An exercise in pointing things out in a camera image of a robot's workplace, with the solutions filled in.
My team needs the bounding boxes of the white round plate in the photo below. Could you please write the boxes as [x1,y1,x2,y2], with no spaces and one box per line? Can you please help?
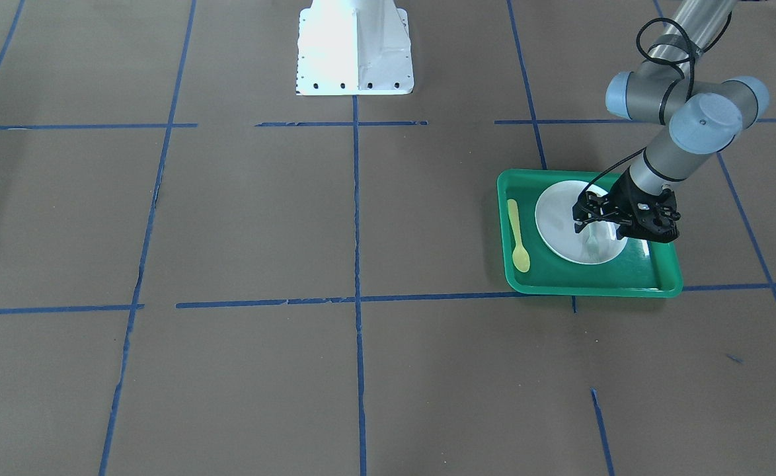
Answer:
[534,180,629,265]

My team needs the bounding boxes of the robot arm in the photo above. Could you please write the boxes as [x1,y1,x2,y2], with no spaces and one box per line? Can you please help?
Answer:
[572,1,771,243]

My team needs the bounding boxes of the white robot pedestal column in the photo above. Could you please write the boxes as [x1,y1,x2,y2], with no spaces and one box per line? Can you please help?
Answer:
[295,1,415,97]

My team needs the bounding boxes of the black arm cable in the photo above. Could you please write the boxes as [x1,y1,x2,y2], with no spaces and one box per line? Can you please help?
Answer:
[576,17,732,206]

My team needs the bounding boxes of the yellow plastic spoon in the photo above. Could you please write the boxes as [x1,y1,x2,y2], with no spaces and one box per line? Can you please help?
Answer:
[506,198,531,273]

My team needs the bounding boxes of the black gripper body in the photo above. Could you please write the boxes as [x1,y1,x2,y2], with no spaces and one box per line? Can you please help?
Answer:
[609,171,666,222]

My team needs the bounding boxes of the green plastic tray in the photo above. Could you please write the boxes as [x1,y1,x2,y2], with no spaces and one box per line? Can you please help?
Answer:
[496,169,682,298]

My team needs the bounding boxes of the pale green plastic fork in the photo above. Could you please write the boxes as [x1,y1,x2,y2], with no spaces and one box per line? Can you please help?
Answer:
[582,222,601,263]

